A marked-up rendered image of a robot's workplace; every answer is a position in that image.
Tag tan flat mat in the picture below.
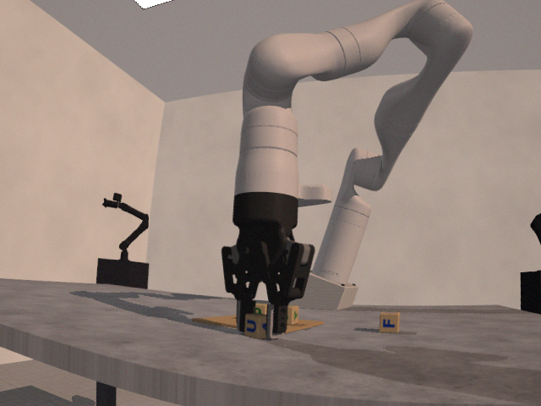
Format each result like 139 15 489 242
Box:
192 315 324 333

